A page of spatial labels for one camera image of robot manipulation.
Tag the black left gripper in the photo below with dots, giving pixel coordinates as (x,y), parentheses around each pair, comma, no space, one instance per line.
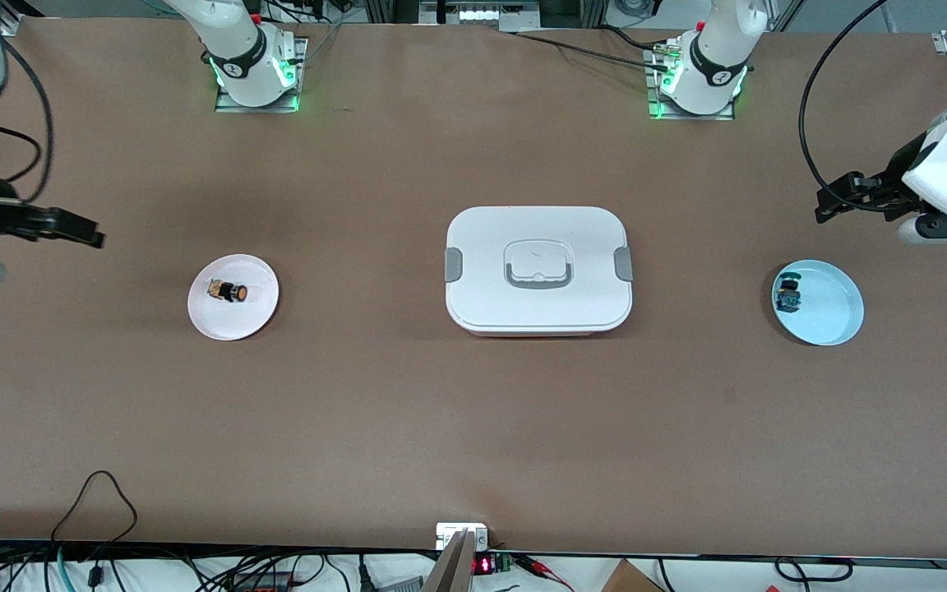
(889,187)

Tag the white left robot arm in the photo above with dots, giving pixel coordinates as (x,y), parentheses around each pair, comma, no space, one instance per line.
(716,57)

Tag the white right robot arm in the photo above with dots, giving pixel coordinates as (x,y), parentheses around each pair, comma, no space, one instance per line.
(239,57)

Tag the light blue round plate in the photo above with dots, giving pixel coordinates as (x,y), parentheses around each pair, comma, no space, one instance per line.
(831,304)

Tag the white round plate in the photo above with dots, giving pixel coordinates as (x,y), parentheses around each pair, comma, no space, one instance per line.
(233,325)

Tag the metal rack with lit strip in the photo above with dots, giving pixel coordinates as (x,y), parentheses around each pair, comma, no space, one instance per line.
(482,15)

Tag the brown cardboard box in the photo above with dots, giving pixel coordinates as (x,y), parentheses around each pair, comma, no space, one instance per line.
(630,580)

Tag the small white control box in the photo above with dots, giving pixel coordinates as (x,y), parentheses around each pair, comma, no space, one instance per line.
(449,534)

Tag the red clip lead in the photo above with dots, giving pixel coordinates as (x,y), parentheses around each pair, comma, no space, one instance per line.
(543,569)

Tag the red digit display module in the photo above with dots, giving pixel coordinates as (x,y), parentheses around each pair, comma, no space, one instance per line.
(483,565)

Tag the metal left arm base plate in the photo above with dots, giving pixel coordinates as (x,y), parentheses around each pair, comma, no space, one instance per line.
(687,117)

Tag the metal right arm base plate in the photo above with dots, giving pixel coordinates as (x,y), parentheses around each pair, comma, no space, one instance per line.
(300,49)

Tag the grey metal mount bar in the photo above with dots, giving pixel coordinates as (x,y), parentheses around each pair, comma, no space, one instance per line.
(453,571)

